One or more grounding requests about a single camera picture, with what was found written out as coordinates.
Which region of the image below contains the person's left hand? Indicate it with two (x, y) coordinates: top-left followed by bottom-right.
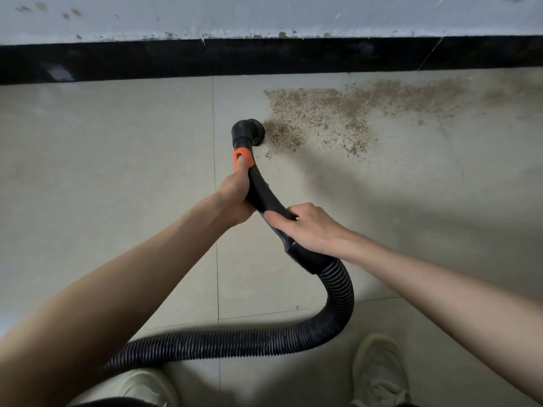
(212, 155), (257, 227)

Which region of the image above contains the person's right hand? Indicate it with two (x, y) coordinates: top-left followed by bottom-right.
(263, 202), (361, 261)

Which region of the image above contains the black vacuum hose with handle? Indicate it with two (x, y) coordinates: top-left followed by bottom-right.
(102, 118), (356, 374)

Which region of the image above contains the brown sawdust dirt patch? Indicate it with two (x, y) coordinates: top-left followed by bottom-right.
(263, 76), (543, 159)

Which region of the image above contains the person's right forearm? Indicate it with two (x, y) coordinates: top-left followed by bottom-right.
(348, 237), (543, 404)

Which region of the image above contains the person's left forearm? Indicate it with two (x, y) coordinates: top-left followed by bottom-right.
(0, 199), (234, 407)

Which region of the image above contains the tiled floor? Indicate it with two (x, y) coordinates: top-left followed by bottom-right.
(0, 67), (543, 407)

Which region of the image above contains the grey shoe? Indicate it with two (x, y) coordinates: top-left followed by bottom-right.
(350, 333), (415, 407)
(72, 369), (181, 407)

